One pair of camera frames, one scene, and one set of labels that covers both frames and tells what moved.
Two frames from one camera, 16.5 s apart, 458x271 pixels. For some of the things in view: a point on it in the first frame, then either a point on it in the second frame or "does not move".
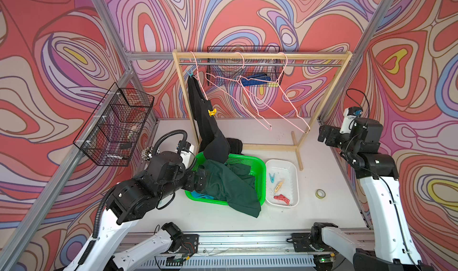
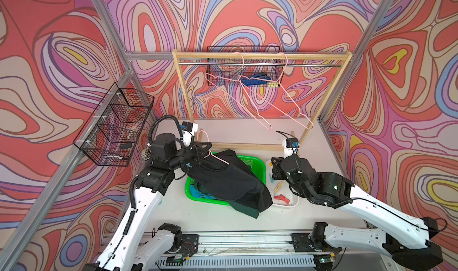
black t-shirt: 214,142 to 225,176
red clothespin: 286,200 does not move
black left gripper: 192,184 to 198,154
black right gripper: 333,132 to 277,168
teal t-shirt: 197,195 does not move
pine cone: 146,154 does not move
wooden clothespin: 279,185 does not move
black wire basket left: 109,135 does not move
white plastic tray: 281,183 does not move
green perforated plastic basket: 254,165 does not move
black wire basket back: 231,75 does not move
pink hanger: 198,79 to 210,152
